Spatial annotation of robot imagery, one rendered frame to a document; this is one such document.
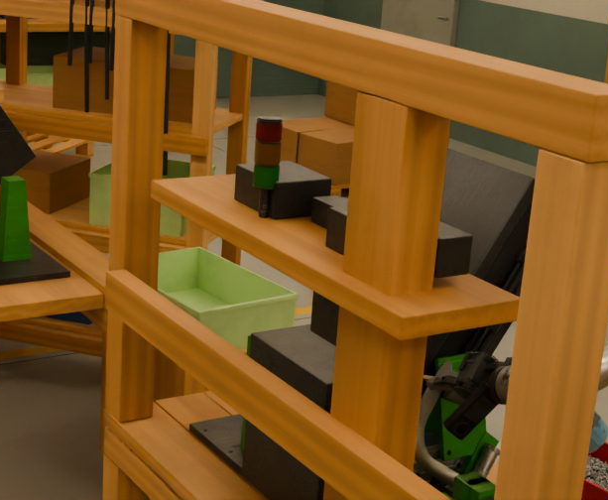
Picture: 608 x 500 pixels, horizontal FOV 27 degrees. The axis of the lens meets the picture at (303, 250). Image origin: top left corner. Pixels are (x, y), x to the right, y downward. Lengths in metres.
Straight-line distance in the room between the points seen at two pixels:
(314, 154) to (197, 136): 3.78
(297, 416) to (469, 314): 0.39
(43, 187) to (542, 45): 5.90
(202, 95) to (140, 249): 2.04
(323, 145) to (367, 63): 6.58
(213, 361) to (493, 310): 0.66
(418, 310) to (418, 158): 0.24
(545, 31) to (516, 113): 8.66
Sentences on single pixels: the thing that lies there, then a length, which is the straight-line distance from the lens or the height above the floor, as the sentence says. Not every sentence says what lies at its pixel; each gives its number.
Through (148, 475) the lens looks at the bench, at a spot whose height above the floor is 0.82.
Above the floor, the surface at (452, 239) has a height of 1.63.
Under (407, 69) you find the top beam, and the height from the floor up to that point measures 1.91.
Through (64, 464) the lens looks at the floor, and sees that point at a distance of 4.82.
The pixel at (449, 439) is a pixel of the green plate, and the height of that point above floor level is 1.11.
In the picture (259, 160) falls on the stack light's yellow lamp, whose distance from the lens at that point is 2.37.
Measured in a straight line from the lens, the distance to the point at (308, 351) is 2.58.
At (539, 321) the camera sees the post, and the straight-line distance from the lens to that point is 1.75.
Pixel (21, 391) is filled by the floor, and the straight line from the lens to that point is 5.45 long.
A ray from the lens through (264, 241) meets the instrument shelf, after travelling 2.26.
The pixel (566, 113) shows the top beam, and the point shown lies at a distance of 1.68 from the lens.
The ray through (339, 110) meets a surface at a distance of 9.31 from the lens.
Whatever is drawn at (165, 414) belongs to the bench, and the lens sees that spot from 3.13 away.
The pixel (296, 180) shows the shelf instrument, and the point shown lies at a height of 1.61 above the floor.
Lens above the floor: 2.18
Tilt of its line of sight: 17 degrees down
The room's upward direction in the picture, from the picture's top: 4 degrees clockwise
